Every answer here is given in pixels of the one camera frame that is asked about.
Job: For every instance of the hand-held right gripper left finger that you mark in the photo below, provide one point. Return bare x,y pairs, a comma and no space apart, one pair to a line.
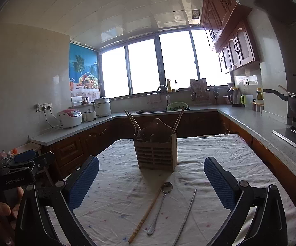
85,179

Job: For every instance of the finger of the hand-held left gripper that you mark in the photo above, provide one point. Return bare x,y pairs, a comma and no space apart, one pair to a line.
44,158
25,155

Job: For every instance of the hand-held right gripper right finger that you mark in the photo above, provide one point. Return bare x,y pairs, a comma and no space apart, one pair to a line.
219,182

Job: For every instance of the steel chopstick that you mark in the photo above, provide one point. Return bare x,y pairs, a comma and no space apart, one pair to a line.
187,212

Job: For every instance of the steel spoon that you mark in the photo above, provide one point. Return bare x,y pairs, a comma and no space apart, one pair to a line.
167,187

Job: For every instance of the wooden utensil holder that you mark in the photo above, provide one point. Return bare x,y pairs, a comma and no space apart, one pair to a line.
155,153

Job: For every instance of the light wooden chopstick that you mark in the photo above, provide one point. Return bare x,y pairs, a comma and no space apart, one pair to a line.
142,220

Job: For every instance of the brown wooden chopstick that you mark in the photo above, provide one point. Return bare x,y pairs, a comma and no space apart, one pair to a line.
179,119
176,121

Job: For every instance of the wooden chopstick with yellow band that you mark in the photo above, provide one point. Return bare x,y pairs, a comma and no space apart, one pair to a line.
133,120

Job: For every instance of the white dotted tablecloth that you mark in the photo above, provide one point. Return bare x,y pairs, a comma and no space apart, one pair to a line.
127,179

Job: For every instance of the white pink rice cooker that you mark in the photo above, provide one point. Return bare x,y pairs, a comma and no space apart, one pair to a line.
69,117

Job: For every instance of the white bread box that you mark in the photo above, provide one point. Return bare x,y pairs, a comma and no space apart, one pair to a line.
76,100

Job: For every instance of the dark wooden chopstick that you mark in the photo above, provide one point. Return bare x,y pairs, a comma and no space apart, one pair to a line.
130,121

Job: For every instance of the steel electric cooker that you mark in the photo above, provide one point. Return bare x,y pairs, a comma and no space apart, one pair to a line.
102,107

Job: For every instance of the spice jar set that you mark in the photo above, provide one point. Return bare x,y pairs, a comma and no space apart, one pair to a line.
257,106

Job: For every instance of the steel electric kettle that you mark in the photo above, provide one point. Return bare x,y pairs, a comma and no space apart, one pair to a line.
235,97

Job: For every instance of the green colander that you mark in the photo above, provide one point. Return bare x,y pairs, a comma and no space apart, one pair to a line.
177,106

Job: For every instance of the white jug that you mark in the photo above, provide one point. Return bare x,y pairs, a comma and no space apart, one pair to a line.
250,99

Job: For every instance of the dish drying rack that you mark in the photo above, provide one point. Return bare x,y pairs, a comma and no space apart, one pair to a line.
201,89

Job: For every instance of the yellow lidded jar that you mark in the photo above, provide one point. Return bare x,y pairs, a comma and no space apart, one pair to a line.
259,93

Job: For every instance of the yellow oil bottle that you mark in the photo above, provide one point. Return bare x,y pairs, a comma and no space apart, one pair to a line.
168,84

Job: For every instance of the chrome sink faucet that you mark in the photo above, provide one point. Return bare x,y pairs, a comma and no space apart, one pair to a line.
162,87

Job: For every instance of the kitchen window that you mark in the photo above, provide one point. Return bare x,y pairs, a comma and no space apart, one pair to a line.
142,66

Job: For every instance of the brown upper kitchen cabinets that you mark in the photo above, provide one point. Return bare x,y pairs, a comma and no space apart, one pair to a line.
219,10

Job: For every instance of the wall power socket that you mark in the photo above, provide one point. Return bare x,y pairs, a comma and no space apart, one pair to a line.
43,106

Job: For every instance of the tropical fruit wall poster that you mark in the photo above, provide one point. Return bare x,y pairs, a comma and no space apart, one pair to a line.
82,61

